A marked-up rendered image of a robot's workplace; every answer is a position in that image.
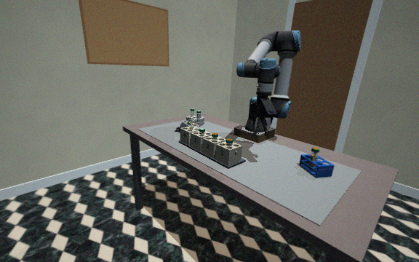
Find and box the grey bench mat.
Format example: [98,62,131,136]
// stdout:
[139,120,361,226]

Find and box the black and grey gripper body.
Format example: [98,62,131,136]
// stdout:
[251,92,272,118]

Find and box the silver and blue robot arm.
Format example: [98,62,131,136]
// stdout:
[236,31,301,119]

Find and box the blue tube rack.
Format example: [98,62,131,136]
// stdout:
[299,154,334,178]

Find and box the white tube rack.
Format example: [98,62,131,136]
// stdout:
[186,116,204,127]

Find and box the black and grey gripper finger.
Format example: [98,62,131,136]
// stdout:
[252,111,260,136]
[263,117,273,136]

